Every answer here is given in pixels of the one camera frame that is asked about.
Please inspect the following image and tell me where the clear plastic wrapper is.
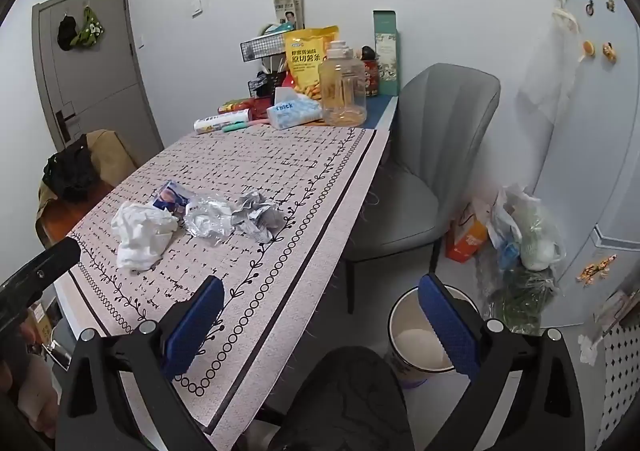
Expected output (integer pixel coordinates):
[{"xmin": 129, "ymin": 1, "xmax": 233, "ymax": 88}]
[{"xmin": 183, "ymin": 194, "xmax": 236, "ymax": 247}]

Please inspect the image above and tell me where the clear plastic water jug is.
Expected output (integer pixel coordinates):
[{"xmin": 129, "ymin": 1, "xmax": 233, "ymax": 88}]
[{"xmin": 318, "ymin": 41, "xmax": 368, "ymax": 127}]

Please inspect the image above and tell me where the brown cloth on chair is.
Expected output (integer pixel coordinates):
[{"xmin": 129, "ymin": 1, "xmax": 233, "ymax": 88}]
[{"xmin": 82, "ymin": 130, "xmax": 139, "ymax": 182}]

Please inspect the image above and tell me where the black hanging cloth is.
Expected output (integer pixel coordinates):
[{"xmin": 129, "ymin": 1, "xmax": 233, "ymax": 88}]
[{"xmin": 56, "ymin": 15, "xmax": 80, "ymax": 51}]

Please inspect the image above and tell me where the white tube with label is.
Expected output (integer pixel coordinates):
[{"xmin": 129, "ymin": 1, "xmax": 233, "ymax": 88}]
[{"xmin": 194, "ymin": 110, "xmax": 251, "ymax": 135}]

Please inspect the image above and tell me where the black cloth on chair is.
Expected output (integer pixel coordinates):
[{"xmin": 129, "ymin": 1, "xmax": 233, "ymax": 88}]
[{"xmin": 42, "ymin": 136, "xmax": 101, "ymax": 203}]

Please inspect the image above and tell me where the white hanging plastic bag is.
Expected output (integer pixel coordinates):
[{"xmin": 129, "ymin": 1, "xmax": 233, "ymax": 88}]
[{"xmin": 517, "ymin": 6, "xmax": 582, "ymax": 125}]

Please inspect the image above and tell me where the long orange fridge magnet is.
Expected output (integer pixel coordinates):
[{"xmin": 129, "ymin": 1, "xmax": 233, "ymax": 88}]
[{"xmin": 577, "ymin": 255, "xmax": 617, "ymax": 284}]

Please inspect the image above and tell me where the grey door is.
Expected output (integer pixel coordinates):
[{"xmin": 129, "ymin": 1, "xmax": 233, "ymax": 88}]
[{"xmin": 31, "ymin": 0, "xmax": 165, "ymax": 160}]

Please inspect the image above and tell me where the black door handle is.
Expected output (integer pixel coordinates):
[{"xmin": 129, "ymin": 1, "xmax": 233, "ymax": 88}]
[{"xmin": 54, "ymin": 104, "xmax": 77, "ymax": 142}]

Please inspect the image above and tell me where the white round waste bin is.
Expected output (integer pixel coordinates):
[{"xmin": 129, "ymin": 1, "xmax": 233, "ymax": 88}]
[{"xmin": 387, "ymin": 285, "xmax": 484, "ymax": 390}]

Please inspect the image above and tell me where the black wire rack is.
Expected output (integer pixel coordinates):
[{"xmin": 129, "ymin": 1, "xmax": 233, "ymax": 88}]
[{"xmin": 240, "ymin": 28, "xmax": 301, "ymax": 98}]

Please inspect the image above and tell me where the white tissue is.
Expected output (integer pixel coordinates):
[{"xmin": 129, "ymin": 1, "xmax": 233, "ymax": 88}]
[{"xmin": 111, "ymin": 202, "xmax": 179, "ymax": 272}]

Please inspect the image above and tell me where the white gift bag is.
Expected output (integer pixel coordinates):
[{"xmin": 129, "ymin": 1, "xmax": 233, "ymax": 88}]
[{"xmin": 260, "ymin": 0, "xmax": 306, "ymax": 32}]

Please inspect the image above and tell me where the wooden chair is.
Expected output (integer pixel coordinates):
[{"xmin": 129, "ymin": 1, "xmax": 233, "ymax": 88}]
[{"xmin": 35, "ymin": 128, "xmax": 139, "ymax": 250}]

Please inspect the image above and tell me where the red snack packet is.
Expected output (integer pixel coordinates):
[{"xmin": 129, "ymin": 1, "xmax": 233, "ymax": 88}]
[{"xmin": 217, "ymin": 98, "xmax": 274, "ymax": 120}]

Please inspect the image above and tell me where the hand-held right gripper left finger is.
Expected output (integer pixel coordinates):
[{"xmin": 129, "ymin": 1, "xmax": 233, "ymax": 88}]
[{"xmin": 54, "ymin": 275, "xmax": 226, "ymax": 451}]

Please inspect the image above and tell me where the blue tissue pack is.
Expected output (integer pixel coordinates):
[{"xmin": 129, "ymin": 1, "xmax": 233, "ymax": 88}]
[{"xmin": 265, "ymin": 98, "xmax": 324, "ymax": 130}]

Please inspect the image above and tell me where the blue printed wrapper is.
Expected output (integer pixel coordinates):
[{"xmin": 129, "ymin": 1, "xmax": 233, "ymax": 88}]
[{"xmin": 152, "ymin": 180, "xmax": 194, "ymax": 215}]

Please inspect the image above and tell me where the person's left hand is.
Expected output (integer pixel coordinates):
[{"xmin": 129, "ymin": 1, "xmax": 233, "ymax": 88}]
[{"xmin": 0, "ymin": 323, "xmax": 58, "ymax": 438}]

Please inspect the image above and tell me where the pile of plastic bags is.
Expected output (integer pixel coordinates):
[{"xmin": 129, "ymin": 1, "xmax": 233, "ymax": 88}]
[{"xmin": 475, "ymin": 184, "xmax": 569, "ymax": 332}]

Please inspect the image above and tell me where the orange box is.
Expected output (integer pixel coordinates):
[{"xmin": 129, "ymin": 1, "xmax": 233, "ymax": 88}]
[{"xmin": 445, "ymin": 215, "xmax": 489, "ymax": 263}]

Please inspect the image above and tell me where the white tissue box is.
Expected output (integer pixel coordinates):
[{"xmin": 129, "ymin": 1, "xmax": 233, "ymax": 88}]
[{"xmin": 273, "ymin": 86, "xmax": 302, "ymax": 107}]

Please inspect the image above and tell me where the tall green box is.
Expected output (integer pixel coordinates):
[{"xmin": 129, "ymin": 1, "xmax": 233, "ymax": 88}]
[{"xmin": 372, "ymin": 10, "xmax": 402, "ymax": 97}]

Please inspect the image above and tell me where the pink patterned tablecloth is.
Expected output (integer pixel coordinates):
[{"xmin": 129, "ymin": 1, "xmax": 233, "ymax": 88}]
[{"xmin": 65, "ymin": 124, "xmax": 391, "ymax": 451}]

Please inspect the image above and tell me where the person's leg in dark pants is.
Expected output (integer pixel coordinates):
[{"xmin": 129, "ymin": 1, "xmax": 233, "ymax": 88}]
[{"xmin": 270, "ymin": 346, "xmax": 416, "ymax": 451}]

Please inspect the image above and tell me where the yellow snack bag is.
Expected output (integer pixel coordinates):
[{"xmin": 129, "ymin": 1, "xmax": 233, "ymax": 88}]
[{"xmin": 285, "ymin": 26, "xmax": 341, "ymax": 104}]

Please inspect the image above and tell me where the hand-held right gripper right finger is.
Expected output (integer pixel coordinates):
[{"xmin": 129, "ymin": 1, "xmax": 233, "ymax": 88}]
[{"xmin": 418, "ymin": 273, "xmax": 587, "ymax": 451}]

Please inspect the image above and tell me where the light blue fridge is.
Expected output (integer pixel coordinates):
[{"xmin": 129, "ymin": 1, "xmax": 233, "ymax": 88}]
[{"xmin": 535, "ymin": 0, "xmax": 640, "ymax": 332}]

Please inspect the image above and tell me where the grey upholstered chair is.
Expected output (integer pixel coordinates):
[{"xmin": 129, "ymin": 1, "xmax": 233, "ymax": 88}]
[{"xmin": 342, "ymin": 62, "xmax": 502, "ymax": 315}]

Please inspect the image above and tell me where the silver pill blister pack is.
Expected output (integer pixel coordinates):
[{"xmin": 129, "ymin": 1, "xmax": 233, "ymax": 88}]
[{"xmin": 231, "ymin": 190, "xmax": 287, "ymax": 245}]

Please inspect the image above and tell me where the green hanging cloth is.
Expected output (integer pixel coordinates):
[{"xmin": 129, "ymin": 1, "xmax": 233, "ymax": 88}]
[{"xmin": 70, "ymin": 6, "xmax": 106, "ymax": 48}]

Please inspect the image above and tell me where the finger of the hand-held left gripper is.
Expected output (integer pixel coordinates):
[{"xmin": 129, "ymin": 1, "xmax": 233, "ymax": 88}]
[{"xmin": 0, "ymin": 237, "xmax": 82, "ymax": 306}]

